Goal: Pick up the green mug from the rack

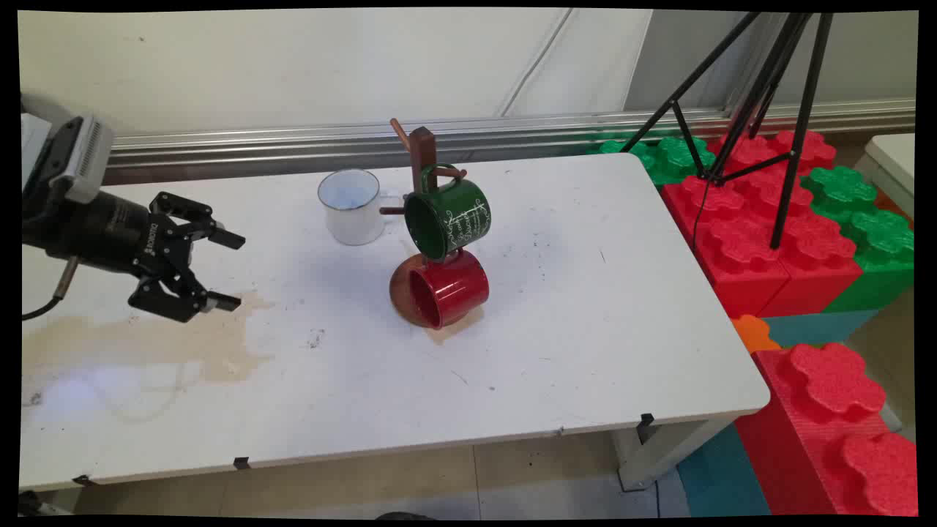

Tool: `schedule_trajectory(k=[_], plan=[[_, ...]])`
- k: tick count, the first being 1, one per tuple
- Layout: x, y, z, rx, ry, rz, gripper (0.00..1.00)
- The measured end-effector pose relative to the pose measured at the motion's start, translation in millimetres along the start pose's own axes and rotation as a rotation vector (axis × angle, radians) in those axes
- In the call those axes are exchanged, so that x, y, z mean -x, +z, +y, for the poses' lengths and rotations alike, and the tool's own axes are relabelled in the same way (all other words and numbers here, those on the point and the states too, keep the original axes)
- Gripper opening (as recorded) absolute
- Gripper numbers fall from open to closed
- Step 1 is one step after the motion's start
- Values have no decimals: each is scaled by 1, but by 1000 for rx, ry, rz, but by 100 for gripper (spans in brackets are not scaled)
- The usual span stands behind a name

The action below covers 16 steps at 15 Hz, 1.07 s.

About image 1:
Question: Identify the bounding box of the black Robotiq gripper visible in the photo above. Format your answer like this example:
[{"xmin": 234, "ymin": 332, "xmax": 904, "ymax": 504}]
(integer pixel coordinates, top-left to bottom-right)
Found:
[{"xmin": 22, "ymin": 189, "xmax": 246, "ymax": 324}]

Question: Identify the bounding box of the green enamel mug white print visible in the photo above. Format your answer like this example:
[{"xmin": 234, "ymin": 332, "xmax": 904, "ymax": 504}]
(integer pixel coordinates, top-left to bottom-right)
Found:
[{"xmin": 404, "ymin": 165, "xmax": 491, "ymax": 262}]

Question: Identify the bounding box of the brown wooden mug tree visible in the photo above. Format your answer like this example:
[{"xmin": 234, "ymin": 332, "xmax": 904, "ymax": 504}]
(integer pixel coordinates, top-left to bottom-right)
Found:
[{"xmin": 379, "ymin": 117, "xmax": 484, "ymax": 330}]

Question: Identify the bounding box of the red enamel mug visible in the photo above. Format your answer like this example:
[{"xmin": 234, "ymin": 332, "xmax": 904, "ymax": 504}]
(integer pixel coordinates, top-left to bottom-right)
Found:
[{"xmin": 406, "ymin": 249, "xmax": 490, "ymax": 330}]

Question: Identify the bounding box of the green foam building block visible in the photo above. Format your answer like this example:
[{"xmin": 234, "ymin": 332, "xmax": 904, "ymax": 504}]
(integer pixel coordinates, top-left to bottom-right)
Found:
[
  {"xmin": 589, "ymin": 137, "xmax": 716, "ymax": 187},
  {"xmin": 802, "ymin": 167, "xmax": 916, "ymax": 314}
]

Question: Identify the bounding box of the white table leg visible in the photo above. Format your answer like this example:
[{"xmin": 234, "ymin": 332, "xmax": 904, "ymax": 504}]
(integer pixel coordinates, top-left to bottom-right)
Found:
[{"xmin": 611, "ymin": 410, "xmax": 740, "ymax": 492}]

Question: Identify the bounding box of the red foam building block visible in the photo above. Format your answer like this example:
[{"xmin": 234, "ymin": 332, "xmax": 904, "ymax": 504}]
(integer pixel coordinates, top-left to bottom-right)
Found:
[
  {"xmin": 758, "ymin": 130, "xmax": 865, "ymax": 317},
  {"xmin": 662, "ymin": 132, "xmax": 795, "ymax": 319}
]

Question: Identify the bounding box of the teal foam mat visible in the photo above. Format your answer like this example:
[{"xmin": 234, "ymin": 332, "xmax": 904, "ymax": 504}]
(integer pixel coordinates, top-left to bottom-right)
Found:
[{"xmin": 677, "ymin": 425, "xmax": 771, "ymax": 517}]

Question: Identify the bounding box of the black tripod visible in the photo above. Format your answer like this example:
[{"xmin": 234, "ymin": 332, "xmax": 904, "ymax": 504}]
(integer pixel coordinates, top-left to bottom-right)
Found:
[{"xmin": 621, "ymin": 11, "xmax": 835, "ymax": 251}]

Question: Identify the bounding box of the large red foam block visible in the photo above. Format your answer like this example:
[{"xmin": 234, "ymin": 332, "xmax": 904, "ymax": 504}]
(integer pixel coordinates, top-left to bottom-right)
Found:
[{"xmin": 736, "ymin": 343, "xmax": 918, "ymax": 517}]

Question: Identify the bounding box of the white side table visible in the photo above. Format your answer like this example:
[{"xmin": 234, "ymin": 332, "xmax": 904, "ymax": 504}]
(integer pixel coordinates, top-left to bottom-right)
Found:
[{"xmin": 864, "ymin": 134, "xmax": 916, "ymax": 217}]

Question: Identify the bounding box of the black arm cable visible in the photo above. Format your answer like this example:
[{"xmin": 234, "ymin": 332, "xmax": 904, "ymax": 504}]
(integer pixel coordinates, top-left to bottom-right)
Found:
[{"xmin": 20, "ymin": 256, "xmax": 78, "ymax": 321}]

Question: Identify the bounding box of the aluminium wall rail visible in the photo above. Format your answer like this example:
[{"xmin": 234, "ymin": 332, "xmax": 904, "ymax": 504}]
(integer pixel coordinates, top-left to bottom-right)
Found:
[{"xmin": 102, "ymin": 99, "xmax": 916, "ymax": 184}]

